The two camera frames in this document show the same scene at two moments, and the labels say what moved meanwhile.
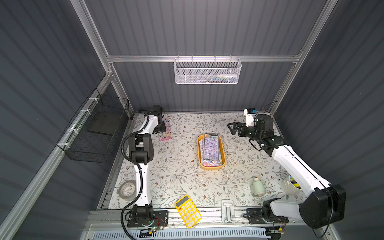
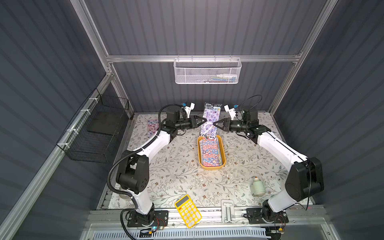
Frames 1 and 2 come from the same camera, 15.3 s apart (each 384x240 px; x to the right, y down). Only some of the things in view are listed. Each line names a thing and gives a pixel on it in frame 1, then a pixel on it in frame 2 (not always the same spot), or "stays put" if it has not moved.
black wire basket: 92,134 stays put
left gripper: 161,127 -> 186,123
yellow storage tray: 223,154 stays put
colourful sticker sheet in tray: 210,163 stays put
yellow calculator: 188,210 stays put
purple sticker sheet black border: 211,147 -> 211,114
